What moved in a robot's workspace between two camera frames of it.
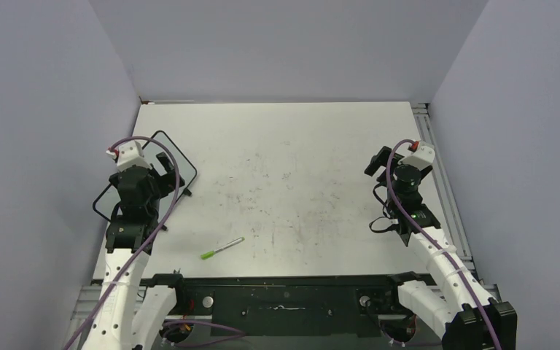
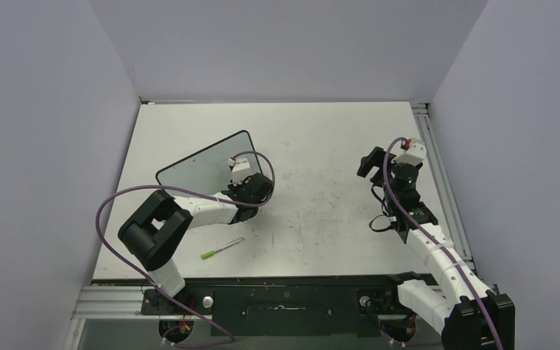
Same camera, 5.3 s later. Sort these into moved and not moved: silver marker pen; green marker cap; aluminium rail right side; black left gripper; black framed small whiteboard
Moved: black left gripper; black framed small whiteboard
Not moved: aluminium rail right side; silver marker pen; green marker cap
